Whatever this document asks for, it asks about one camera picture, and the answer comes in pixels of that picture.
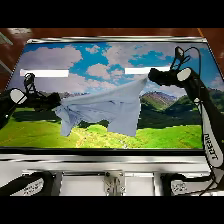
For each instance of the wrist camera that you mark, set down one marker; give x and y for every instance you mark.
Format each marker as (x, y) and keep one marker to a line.
(178, 56)
(29, 83)

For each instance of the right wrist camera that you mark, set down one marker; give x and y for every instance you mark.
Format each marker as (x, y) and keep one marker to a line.
(178, 56)

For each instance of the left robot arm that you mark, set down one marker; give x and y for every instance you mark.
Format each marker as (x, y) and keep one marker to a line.
(13, 100)

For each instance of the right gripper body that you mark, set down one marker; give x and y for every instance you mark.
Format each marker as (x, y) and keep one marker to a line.
(160, 77)

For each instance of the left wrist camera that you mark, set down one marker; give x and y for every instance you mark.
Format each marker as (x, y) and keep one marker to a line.
(29, 83)

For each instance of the light blue shirt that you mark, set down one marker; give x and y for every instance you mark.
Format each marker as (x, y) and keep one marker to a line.
(106, 106)

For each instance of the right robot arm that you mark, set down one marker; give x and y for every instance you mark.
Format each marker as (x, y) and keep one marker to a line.
(203, 110)

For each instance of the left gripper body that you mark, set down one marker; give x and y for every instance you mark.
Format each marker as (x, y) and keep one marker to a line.
(50, 101)

